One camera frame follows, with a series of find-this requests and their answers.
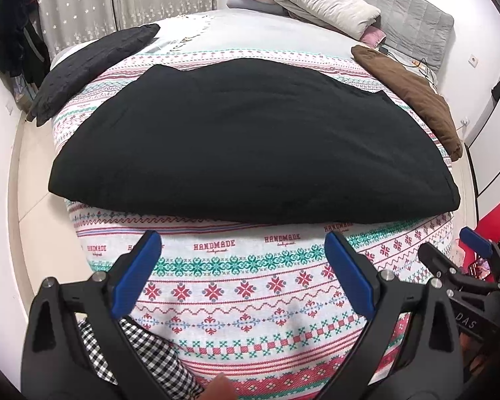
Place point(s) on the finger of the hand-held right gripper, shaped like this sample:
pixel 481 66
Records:
pixel 435 258
pixel 475 237

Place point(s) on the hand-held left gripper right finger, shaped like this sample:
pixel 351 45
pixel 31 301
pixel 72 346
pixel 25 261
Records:
pixel 350 275

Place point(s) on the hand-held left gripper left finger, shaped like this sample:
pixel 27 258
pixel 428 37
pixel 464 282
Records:
pixel 135 275

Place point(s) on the black snap-button jacket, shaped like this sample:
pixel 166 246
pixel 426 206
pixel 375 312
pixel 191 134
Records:
pixel 254 141

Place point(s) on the dark hanging clothes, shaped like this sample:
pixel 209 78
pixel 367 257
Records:
pixel 16 29

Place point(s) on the person's left hand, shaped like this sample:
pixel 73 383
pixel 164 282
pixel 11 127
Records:
pixel 221 387

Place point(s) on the smartphone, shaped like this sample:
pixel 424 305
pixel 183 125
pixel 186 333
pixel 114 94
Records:
pixel 479 267

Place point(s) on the black-white checkered clothing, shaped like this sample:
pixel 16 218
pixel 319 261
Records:
pixel 150 354

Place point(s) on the white wardrobe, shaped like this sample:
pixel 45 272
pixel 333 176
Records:
pixel 496 154

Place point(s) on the patterned knit-print blanket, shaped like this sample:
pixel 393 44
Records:
pixel 254 300

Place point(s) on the brown folded garment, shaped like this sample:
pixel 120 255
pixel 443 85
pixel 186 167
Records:
pixel 416 91

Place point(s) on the small pink pillow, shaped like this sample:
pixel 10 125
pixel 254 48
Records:
pixel 373 35

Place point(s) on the grey padded headboard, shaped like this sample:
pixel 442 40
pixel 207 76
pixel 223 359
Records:
pixel 416 12

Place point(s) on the grey star-print curtain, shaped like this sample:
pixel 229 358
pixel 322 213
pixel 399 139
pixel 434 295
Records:
pixel 108 0

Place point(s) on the folded grey cloth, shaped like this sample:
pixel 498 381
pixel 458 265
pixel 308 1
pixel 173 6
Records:
pixel 250 4

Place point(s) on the white wall socket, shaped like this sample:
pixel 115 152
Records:
pixel 474 59
pixel 464 121

